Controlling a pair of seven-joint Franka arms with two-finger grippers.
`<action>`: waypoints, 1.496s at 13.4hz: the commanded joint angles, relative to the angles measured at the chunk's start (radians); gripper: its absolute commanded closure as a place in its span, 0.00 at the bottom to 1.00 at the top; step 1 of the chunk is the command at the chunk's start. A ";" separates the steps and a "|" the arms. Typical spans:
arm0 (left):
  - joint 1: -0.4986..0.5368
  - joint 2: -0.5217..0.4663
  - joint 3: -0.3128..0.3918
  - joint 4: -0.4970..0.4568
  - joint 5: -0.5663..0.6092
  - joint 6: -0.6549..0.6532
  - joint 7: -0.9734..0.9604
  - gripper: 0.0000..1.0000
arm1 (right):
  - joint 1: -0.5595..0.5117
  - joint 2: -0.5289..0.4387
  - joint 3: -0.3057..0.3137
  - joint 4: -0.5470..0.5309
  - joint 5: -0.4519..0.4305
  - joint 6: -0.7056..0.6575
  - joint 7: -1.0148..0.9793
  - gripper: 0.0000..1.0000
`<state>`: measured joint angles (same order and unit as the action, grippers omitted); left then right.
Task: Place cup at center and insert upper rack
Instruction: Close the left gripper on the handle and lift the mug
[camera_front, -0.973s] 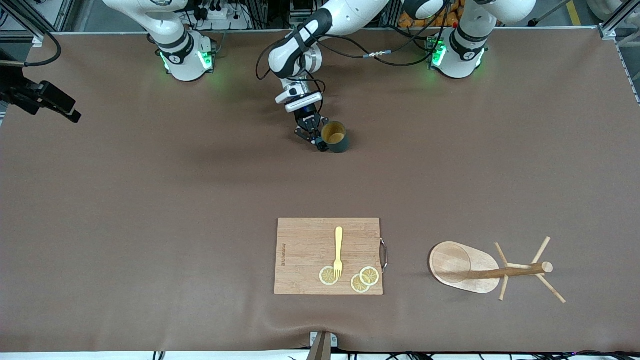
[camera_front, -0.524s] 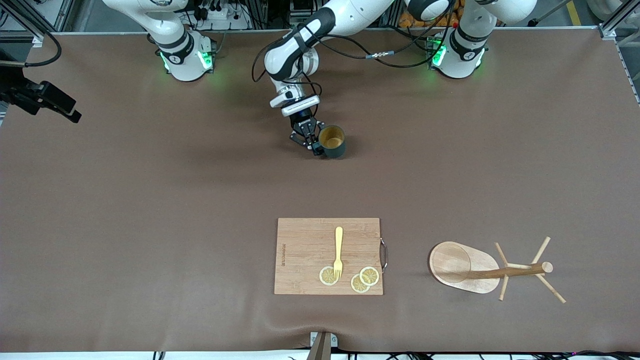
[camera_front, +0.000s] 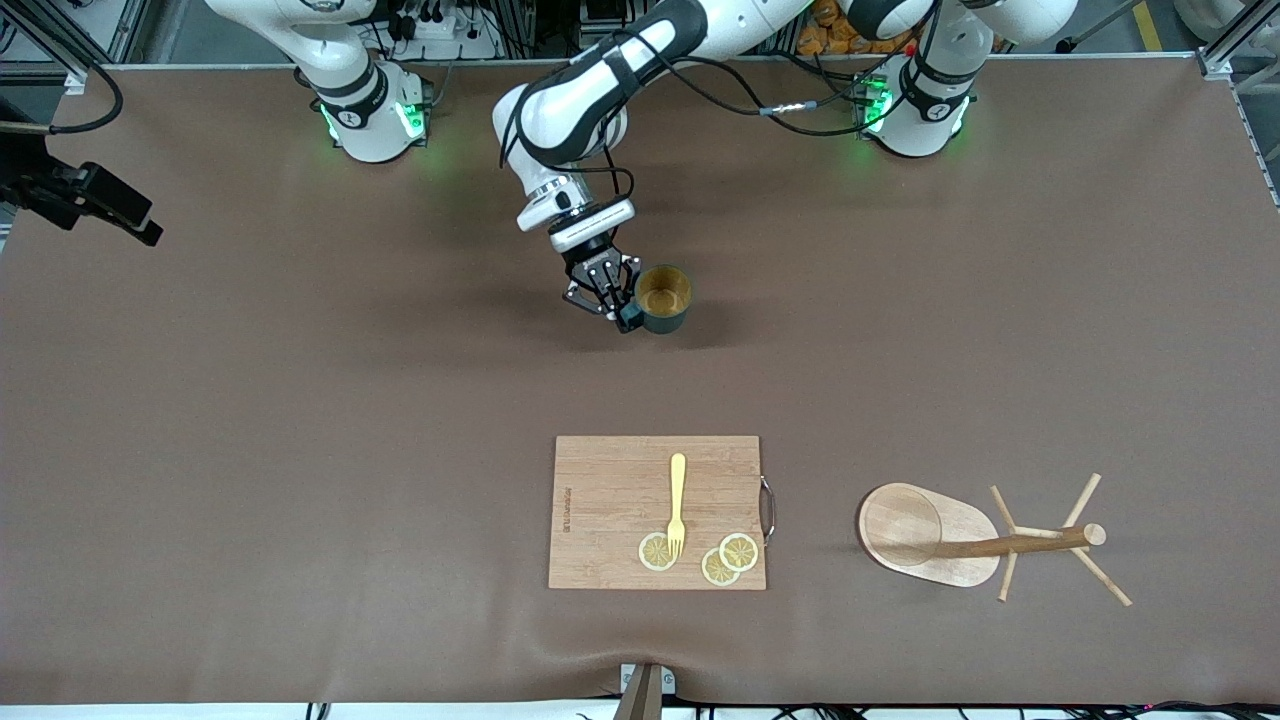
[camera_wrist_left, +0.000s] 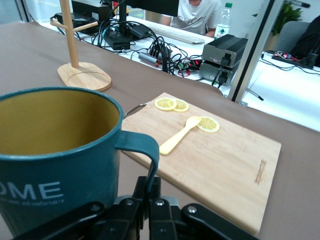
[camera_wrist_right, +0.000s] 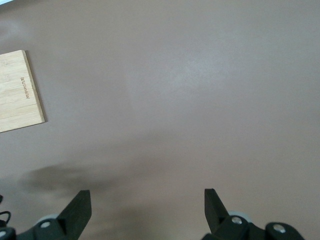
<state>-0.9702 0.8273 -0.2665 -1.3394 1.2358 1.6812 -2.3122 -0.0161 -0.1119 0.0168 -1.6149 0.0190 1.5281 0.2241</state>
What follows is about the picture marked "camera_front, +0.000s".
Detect brown table mat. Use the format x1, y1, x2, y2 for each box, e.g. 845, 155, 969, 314
0, 55, 1280, 706

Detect white power strip black plugs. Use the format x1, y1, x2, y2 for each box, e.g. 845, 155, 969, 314
385, 0, 506, 61

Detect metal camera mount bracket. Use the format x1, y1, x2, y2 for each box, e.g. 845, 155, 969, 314
612, 662, 677, 720

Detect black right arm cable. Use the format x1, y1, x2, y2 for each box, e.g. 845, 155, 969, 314
0, 60, 123, 136

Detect yellow plastic fork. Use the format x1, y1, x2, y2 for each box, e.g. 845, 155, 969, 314
667, 453, 689, 561

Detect bamboo cutting board metal handle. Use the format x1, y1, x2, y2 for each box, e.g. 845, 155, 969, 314
548, 435, 776, 591

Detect wooden mug tree rack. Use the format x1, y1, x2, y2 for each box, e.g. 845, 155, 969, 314
856, 472, 1134, 608

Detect teal cup yellow inside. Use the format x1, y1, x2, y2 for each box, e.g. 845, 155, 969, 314
617, 264, 693, 335

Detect orange toy pile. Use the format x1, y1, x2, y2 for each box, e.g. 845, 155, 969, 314
797, 0, 931, 56

